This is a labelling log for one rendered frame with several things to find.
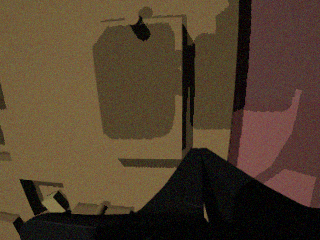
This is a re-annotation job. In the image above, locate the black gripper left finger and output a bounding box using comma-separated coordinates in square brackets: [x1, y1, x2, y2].
[19, 148, 213, 240]

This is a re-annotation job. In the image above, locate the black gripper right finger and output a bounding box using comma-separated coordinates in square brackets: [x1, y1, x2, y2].
[199, 148, 320, 240]

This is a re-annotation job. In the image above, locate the tan square puzzle board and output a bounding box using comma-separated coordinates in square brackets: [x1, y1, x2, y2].
[0, 0, 240, 240]

